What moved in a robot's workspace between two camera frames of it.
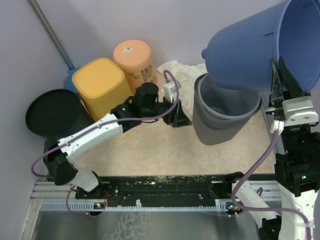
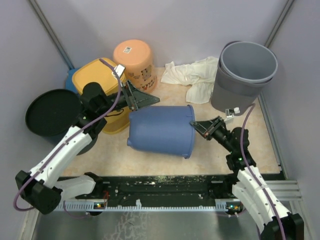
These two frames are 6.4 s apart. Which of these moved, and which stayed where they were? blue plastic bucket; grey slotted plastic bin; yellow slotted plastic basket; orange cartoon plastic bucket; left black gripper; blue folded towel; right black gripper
Moved: grey slotted plastic bin; left black gripper; blue plastic bucket; right black gripper
Stayed: orange cartoon plastic bucket; blue folded towel; yellow slotted plastic basket
